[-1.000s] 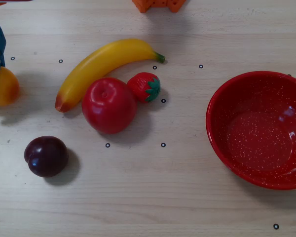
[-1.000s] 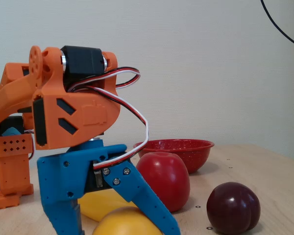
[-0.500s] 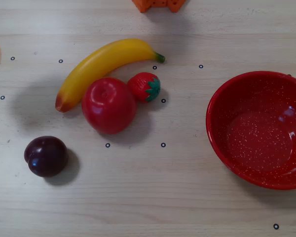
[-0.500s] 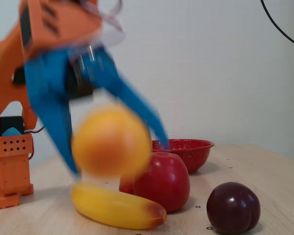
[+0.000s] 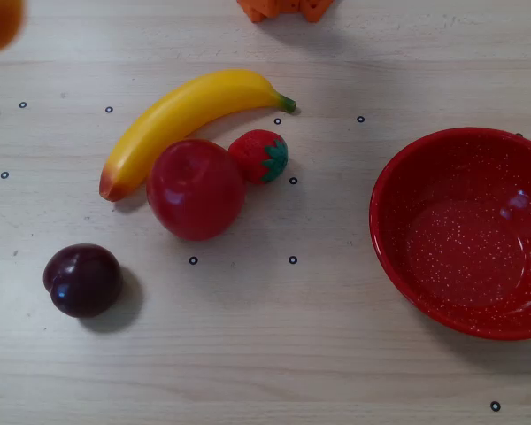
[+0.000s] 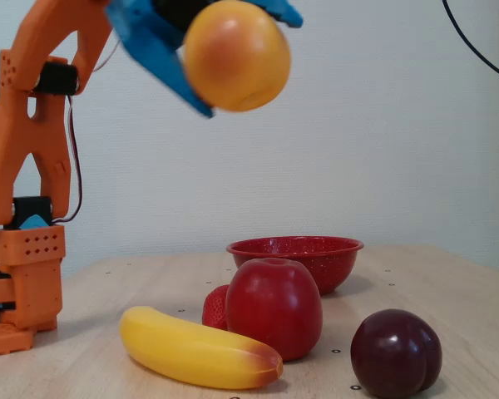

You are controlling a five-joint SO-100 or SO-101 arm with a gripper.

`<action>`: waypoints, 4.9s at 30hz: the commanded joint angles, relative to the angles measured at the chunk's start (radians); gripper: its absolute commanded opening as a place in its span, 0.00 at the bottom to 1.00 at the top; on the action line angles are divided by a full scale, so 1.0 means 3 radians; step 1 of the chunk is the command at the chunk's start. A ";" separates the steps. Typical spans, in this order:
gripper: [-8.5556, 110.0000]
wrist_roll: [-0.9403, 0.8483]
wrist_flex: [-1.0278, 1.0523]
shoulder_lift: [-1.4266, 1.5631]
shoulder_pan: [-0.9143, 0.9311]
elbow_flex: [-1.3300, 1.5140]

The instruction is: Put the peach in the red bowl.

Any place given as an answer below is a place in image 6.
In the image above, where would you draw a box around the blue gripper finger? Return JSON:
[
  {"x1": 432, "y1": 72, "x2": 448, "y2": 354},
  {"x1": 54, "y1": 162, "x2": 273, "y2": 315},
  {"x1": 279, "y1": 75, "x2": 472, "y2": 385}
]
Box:
[{"x1": 252, "y1": 0, "x2": 304, "y2": 30}]

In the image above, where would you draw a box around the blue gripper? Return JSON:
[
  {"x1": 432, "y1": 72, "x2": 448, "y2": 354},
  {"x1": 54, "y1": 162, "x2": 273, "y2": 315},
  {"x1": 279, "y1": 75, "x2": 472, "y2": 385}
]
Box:
[{"x1": 104, "y1": 0, "x2": 215, "y2": 120}]

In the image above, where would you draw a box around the yellow orange toy peach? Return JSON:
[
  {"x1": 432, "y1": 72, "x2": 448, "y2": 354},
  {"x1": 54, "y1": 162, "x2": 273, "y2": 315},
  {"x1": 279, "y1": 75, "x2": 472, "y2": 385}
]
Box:
[{"x1": 183, "y1": 0, "x2": 293, "y2": 113}]

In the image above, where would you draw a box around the red speckled enamel bowl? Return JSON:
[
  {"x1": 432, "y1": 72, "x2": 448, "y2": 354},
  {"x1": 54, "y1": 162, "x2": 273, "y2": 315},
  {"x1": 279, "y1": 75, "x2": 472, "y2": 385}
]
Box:
[{"x1": 226, "y1": 235, "x2": 365, "y2": 297}]

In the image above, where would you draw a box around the red toy strawberry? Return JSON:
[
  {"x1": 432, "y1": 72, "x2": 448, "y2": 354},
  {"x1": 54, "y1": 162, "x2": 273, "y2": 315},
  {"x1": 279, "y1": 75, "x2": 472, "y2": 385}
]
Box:
[{"x1": 201, "y1": 284, "x2": 230, "y2": 332}]

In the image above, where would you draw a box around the red toy apple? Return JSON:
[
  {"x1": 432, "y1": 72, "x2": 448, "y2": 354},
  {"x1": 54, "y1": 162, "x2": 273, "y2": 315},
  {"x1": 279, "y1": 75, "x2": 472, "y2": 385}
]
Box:
[{"x1": 225, "y1": 257, "x2": 324, "y2": 362}]

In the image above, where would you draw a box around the yellow toy banana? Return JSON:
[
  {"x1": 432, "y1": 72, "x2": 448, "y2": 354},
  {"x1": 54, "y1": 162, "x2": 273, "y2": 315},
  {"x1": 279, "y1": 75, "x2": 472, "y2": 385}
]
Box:
[{"x1": 119, "y1": 306, "x2": 284, "y2": 391}]

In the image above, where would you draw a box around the dark purple toy plum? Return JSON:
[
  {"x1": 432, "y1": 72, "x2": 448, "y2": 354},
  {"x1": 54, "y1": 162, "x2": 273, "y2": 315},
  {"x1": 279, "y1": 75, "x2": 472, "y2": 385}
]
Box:
[{"x1": 349, "y1": 308, "x2": 444, "y2": 399}]

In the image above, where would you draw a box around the white red servo wire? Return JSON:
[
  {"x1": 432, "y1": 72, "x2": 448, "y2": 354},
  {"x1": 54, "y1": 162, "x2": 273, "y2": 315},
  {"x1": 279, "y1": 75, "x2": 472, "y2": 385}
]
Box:
[{"x1": 52, "y1": 37, "x2": 122, "y2": 225}]

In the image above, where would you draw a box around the black cable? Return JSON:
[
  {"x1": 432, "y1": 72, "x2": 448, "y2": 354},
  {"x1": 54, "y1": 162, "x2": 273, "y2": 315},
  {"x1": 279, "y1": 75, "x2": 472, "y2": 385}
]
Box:
[{"x1": 442, "y1": 0, "x2": 499, "y2": 85}]

